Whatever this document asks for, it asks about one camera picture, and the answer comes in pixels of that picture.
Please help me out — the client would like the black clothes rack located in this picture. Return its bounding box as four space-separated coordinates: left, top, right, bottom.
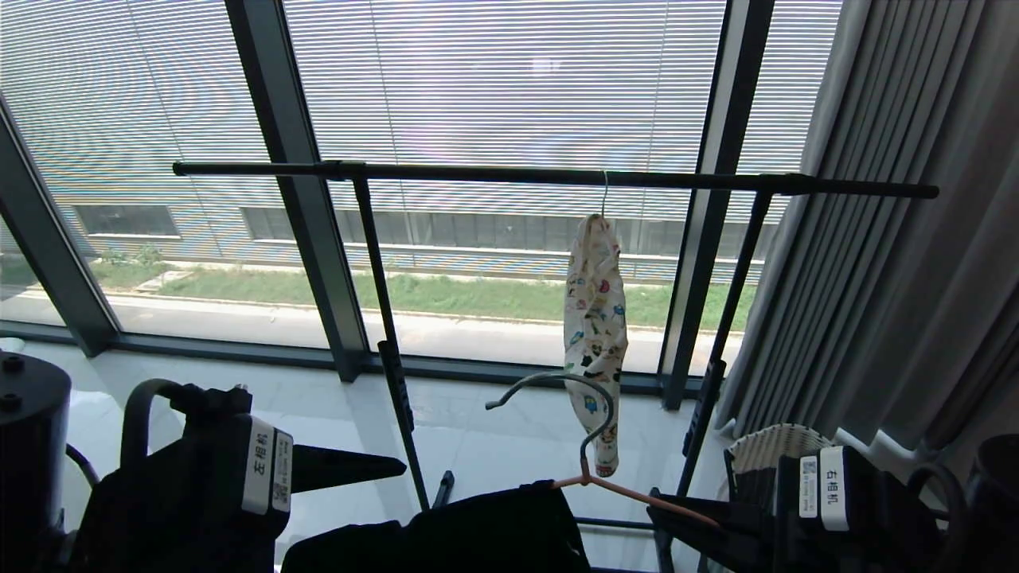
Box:
173 162 940 573

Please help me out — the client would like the white laundry basket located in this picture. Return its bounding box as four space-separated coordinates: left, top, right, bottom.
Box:
723 423 835 498

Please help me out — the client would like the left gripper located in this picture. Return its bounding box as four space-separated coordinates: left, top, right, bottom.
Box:
72 446 291 573

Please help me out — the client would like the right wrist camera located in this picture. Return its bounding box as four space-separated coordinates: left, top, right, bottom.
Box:
776 446 884 550

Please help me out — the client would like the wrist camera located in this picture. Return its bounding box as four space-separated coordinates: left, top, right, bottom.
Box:
776 446 884 550
182 386 295 542

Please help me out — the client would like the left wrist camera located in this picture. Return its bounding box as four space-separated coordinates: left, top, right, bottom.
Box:
182 386 295 542

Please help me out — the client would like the beige curtain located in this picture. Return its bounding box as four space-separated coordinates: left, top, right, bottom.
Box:
716 0 1019 462

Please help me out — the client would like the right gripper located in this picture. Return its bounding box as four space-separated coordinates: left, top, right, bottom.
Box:
760 470 944 573

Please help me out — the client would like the window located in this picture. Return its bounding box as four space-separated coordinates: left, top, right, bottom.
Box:
0 0 845 411

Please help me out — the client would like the cream printed garment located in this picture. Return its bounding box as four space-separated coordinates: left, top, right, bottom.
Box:
564 213 630 478

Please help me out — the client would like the black garment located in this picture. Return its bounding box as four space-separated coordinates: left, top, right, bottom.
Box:
280 480 591 573

